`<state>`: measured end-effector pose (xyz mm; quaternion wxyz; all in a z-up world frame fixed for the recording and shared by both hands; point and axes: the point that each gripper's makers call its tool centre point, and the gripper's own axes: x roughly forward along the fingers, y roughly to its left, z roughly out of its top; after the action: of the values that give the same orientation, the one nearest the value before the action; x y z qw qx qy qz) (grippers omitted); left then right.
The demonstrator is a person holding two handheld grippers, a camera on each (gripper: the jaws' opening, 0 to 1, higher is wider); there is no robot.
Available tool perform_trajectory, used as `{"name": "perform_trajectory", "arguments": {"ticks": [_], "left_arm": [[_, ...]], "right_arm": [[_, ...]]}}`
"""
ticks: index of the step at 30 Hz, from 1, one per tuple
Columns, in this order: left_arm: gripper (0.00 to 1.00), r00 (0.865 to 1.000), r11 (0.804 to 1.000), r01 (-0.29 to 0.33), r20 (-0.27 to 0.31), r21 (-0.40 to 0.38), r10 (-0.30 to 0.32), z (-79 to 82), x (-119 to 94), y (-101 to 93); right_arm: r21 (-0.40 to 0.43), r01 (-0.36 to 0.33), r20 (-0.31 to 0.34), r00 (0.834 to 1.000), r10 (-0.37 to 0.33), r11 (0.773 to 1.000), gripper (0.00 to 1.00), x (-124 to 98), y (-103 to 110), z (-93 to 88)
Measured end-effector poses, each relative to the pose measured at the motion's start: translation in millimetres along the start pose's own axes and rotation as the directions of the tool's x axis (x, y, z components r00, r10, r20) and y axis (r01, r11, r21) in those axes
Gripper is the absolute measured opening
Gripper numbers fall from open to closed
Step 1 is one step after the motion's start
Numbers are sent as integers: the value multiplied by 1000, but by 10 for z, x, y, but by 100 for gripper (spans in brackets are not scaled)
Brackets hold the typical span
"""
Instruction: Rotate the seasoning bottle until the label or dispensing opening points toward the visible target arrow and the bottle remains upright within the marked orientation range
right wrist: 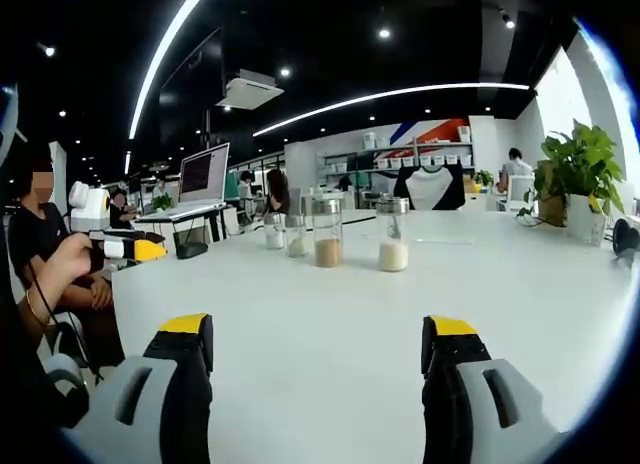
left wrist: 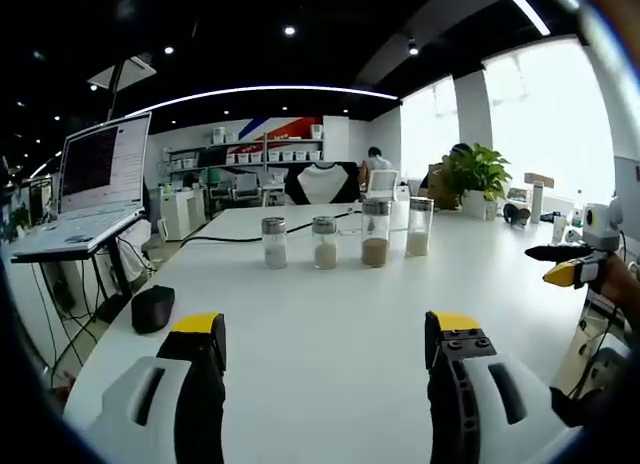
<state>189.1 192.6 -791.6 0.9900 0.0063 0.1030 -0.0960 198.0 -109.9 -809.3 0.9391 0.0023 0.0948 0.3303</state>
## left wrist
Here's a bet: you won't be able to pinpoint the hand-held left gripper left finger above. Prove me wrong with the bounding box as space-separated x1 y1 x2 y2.
84 311 229 464

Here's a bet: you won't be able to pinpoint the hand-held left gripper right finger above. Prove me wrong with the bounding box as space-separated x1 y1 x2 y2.
424 310 584 464

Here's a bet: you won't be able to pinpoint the tall white-powder seasoning bottle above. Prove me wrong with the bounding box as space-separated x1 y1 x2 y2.
405 195 435 258

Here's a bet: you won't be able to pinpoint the tall brown-powder seasoning bottle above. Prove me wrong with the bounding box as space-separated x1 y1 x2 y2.
360 197 393 269

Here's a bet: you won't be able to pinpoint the short white-powder seasoning bottle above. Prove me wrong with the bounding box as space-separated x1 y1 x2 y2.
260 216 290 271

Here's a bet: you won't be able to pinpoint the short beige-grain seasoning bottle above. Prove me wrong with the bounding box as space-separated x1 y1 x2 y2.
311 215 340 271

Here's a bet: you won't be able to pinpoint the white thermos bottle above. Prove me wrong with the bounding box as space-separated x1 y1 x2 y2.
530 180 545 225

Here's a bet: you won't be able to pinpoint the person's right hand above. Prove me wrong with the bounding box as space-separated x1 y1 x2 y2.
599 255 640 310

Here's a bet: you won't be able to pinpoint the black headphones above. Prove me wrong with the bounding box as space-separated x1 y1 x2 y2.
501 202 532 228

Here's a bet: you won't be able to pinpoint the black pouch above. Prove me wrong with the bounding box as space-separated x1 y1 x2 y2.
130 284 177 336

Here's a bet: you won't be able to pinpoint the green potted plant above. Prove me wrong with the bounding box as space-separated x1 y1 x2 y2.
441 142 514 221

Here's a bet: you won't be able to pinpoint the brown paper bag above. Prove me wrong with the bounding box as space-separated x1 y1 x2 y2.
423 162 462 211

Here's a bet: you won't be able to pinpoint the black laptop stand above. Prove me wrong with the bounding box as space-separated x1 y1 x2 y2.
9 218 151 325

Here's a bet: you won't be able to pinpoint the small white monitor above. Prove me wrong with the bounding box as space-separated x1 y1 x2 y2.
368 169 401 201

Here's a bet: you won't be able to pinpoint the white cabinet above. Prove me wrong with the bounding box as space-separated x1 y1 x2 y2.
158 185 207 242

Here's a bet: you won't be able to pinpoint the white laptop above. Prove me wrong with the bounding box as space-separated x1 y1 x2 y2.
10 111 153 258

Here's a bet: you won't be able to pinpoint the grey office chair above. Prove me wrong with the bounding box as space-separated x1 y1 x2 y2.
233 175 262 202

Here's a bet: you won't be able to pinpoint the chair with black-white shirt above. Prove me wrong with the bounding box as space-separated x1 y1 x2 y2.
283 160 362 206

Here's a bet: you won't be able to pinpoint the shelf with white bins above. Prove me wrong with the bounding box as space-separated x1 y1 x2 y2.
162 123 326 185

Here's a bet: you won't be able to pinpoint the linear ceiling light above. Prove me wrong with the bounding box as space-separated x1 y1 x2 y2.
124 85 400 119

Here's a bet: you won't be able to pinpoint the ceiling air conditioner unit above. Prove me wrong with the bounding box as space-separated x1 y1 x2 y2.
86 53 159 91

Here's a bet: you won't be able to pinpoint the black cable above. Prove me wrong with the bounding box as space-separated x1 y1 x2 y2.
179 207 365 246

